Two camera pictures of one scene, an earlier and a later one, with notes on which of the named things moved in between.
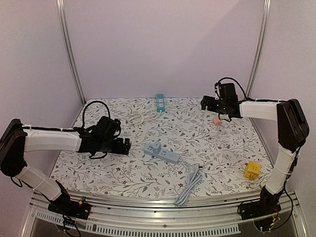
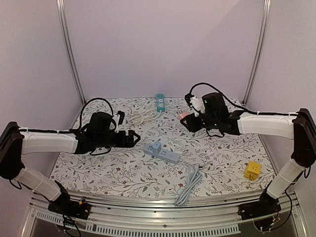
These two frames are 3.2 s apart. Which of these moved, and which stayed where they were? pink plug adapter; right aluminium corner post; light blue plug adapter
Moved: pink plug adapter
Stayed: light blue plug adapter; right aluminium corner post
